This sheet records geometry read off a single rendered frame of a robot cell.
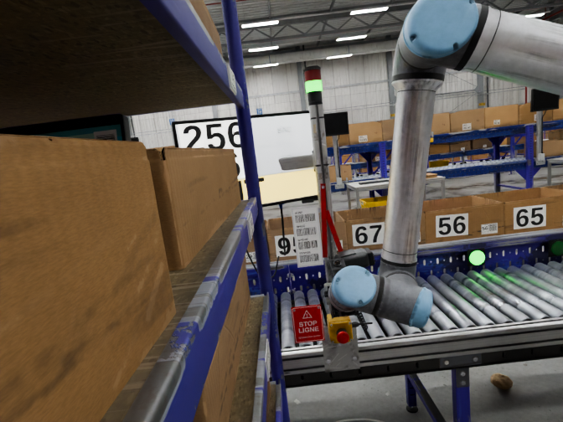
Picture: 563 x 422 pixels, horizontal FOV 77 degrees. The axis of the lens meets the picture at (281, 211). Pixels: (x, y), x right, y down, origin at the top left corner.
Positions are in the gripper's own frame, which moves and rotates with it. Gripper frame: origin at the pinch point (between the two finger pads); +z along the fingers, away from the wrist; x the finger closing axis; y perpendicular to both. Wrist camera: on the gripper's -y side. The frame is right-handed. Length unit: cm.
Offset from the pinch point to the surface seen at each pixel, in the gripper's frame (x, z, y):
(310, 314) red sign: -8.8, 6.9, 4.3
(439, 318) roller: 39.2, 25.5, 9.8
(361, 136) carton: 132, 420, -304
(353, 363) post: 4.1, 17.4, 21.3
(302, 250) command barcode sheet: -8.9, -3.2, -14.9
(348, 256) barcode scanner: 4.8, -6.7, -10.5
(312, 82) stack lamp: -1, -29, -59
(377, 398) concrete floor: 26, 111, 47
